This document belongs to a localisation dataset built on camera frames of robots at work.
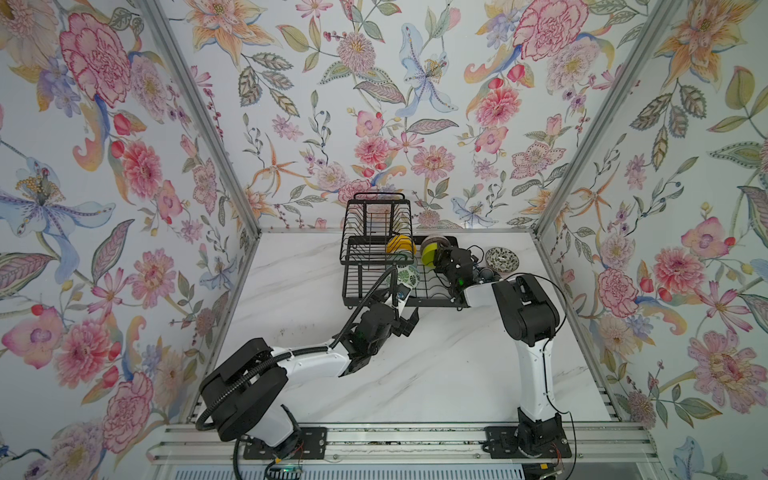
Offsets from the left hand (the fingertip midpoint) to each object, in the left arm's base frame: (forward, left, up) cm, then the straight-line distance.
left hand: (407, 301), depth 84 cm
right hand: (+27, -11, -3) cm, 29 cm away
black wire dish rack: (+33, +8, -8) cm, 35 cm away
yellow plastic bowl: (+28, 0, -6) cm, 29 cm away
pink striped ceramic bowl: (+29, -12, -6) cm, 32 cm away
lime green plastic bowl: (+23, -9, -7) cm, 26 cm away
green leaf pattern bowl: (+17, -2, -12) cm, 21 cm away
